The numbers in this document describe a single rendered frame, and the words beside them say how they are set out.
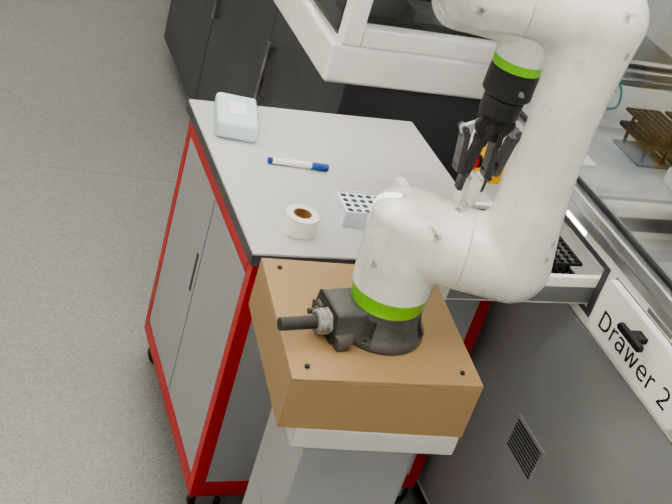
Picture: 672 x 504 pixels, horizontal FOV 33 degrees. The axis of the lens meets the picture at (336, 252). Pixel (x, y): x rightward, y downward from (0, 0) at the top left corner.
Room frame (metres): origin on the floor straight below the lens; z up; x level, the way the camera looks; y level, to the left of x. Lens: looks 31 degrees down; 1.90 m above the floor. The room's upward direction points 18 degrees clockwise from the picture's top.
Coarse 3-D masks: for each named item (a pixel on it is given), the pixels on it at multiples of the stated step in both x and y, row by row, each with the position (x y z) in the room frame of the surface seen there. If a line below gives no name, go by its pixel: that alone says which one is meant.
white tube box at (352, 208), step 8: (336, 192) 2.06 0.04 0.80; (344, 192) 2.07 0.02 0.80; (352, 192) 2.08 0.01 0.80; (360, 192) 2.09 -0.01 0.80; (336, 200) 2.05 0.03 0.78; (344, 200) 2.05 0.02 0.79; (352, 200) 2.06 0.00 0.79; (360, 200) 2.06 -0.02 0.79; (368, 200) 2.07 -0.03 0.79; (336, 208) 2.04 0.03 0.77; (344, 208) 2.00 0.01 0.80; (352, 208) 2.02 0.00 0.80; (360, 208) 2.03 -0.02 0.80; (368, 208) 2.04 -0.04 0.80; (344, 216) 1.99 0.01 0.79; (352, 216) 2.00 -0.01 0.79; (360, 216) 2.01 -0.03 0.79; (368, 216) 2.01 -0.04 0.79; (344, 224) 1.99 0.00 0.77; (352, 224) 2.00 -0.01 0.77; (360, 224) 2.01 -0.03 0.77
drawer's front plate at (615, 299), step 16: (608, 288) 1.81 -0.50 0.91; (624, 288) 1.80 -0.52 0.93; (608, 304) 1.80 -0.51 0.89; (624, 304) 1.76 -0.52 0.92; (592, 320) 1.81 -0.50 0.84; (608, 320) 1.78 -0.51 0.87; (624, 320) 1.75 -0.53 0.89; (640, 320) 1.72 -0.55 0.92; (608, 336) 1.76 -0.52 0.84; (656, 336) 1.67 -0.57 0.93; (608, 352) 1.75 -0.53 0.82; (624, 352) 1.71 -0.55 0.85; (656, 352) 1.66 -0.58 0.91; (624, 368) 1.70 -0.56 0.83; (640, 368) 1.67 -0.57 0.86; (656, 368) 1.64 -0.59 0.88; (640, 384) 1.65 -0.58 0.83; (656, 384) 1.63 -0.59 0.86; (656, 416) 1.59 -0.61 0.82
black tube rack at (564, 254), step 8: (560, 240) 1.96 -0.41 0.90; (560, 248) 1.93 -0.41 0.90; (568, 248) 1.94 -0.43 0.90; (560, 256) 1.90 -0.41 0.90; (568, 256) 1.91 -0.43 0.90; (576, 256) 1.92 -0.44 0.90; (560, 264) 1.87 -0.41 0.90; (568, 264) 1.88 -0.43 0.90; (576, 264) 1.89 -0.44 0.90; (552, 272) 1.88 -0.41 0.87; (560, 272) 1.89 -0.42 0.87; (568, 272) 1.90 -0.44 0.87
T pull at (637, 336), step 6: (618, 324) 1.70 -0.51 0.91; (624, 324) 1.70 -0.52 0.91; (624, 330) 1.69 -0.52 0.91; (630, 330) 1.69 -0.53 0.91; (636, 330) 1.70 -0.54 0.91; (624, 336) 1.68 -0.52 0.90; (630, 336) 1.67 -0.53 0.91; (636, 336) 1.68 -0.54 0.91; (642, 336) 1.68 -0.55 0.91; (630, 342) 1.66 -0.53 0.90; (636, 342) 1.66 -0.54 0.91; (642, 342) 1.67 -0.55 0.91; (636, 348) 1.65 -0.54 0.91; (642, 348) 1.65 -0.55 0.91
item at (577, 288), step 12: (480, 204) 2.01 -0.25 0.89; (564, 228) 2.03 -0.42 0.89; (564, 240) 2.01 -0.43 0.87; (576, 240) 1.99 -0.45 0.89; (576, 252) 1.97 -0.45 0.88; (588, 252) 1.96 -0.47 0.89; (588, 264) 1.93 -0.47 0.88; (552, 276) 1.82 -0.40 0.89; (564, 276) 1.84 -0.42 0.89; (576, 276) 1.85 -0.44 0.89; (588, 276) 1.86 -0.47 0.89; (600, 276) 1.88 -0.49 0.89; (552, 288) 1.82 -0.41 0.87; (564, 288) 1.83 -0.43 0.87; (576, 288) 1.85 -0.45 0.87; (588, 288) 1.86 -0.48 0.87; (480, 300) 1.76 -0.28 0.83; (492, 300) 1.77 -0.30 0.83; (528, 300) 1.80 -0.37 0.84; (540, 300) 1.82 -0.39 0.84; (552, 300) 1.83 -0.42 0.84; (564, 300) 1.84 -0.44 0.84; (576, 300) 1.85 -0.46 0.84; (588, 300) 1.86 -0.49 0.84
